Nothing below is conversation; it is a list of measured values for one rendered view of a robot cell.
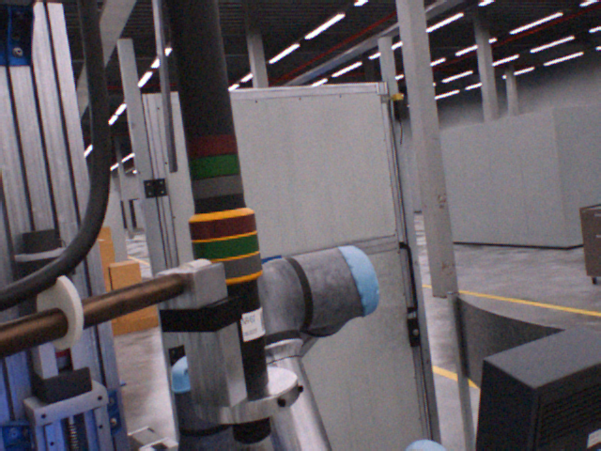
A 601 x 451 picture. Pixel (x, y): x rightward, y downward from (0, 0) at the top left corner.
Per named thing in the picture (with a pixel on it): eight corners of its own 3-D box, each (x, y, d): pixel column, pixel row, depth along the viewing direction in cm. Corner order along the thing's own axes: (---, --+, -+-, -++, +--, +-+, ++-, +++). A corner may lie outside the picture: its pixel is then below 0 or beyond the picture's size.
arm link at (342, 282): (215, 363, 131) (285, 242, 88) (275, 347, 138) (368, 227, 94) (231, 415, 126) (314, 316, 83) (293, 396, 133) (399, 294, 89)
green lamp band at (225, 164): (222, 175, 36) (219, 154, 36) (178, 181, 37) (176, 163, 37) (251, 172, 39) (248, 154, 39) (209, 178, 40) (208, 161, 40)
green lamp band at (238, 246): (236, 258, 35) (233, 239, 35) (179, 262, 38) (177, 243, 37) (271, 247, 39) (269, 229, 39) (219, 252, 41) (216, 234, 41)
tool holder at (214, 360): (248, 443, 32) (223, 269, 32) (151, 433, 36) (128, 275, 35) (317, 385, 40) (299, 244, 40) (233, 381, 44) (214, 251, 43)
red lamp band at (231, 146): (219, 153, 36) (216, 133, 36) (176, 161, 37) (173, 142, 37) (248, 152, 39) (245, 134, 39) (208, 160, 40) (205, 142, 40)
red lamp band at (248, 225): (233, 237, 35) (230, 217, 35) (177, 242, 37) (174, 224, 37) (269, 228, 39) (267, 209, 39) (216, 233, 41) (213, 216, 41)
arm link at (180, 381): (171, 417, 125) (161, 355, 124) (230, 400, 130) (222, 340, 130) (186, 436, 114) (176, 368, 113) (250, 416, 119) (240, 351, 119)
